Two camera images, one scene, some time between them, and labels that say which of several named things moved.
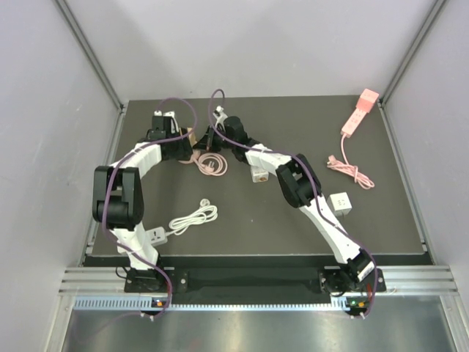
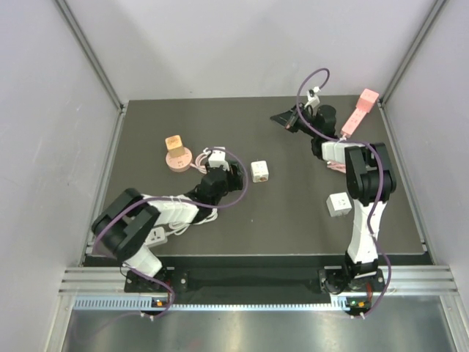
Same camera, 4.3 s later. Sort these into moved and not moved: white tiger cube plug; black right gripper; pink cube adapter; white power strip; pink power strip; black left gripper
Moved: black left gripper; black right gripper
Not moved: pink cube adapter; pink power strip; white tiger cube plug; white power strip
